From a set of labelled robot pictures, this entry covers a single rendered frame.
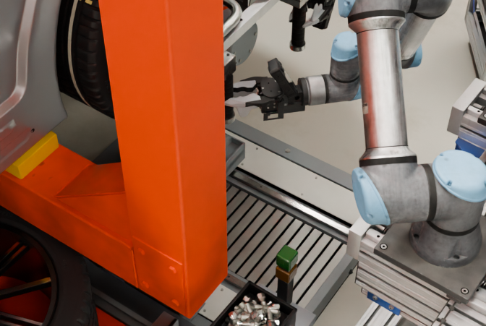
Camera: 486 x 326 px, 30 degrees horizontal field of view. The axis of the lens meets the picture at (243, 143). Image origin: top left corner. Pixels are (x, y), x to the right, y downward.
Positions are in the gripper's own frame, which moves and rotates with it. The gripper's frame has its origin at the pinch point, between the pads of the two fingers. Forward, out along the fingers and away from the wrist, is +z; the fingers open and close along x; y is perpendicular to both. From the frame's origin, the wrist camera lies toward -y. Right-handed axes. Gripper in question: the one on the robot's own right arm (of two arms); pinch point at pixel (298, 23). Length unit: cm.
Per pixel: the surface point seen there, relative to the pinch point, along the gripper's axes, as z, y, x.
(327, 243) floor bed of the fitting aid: 2, -82, 16
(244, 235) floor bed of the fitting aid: 18, -77, -6
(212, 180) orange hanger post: 65, 9, 18
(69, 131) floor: 9, -82, -89
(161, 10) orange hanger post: 76, 61, 17
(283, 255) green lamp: 57, -17, 31
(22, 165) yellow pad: 73, -11, -34
